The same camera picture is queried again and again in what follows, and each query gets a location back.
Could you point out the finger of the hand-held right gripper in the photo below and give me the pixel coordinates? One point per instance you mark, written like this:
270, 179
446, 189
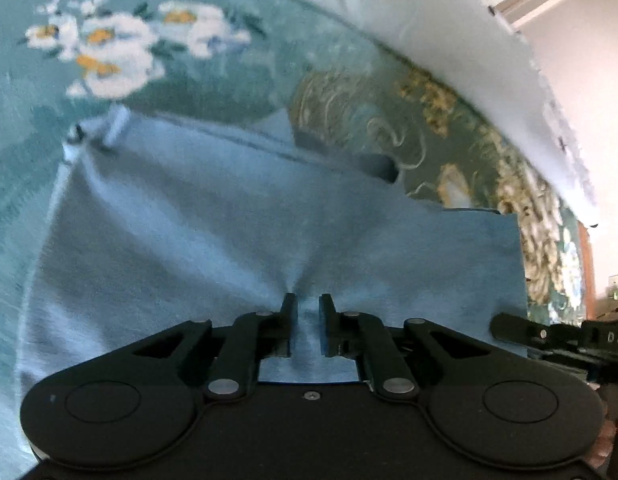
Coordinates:
534, 332

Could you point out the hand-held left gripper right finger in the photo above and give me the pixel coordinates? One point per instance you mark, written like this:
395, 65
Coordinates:
328, 322

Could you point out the light blue floral bedsheet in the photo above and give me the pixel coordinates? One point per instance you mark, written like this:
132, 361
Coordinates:
439, 25

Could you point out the green floral blanket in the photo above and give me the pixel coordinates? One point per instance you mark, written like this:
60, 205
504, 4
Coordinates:
214, 77

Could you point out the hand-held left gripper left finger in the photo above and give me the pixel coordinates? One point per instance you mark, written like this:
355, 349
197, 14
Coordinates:
289, 322

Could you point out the person's right hand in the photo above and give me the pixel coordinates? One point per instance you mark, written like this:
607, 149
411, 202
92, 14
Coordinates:
606, 442

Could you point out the wooden bed frame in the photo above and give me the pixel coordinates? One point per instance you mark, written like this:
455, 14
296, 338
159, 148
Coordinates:
585, 265

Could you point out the blue garment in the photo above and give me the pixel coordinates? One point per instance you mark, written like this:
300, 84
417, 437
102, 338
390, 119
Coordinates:
189, 210

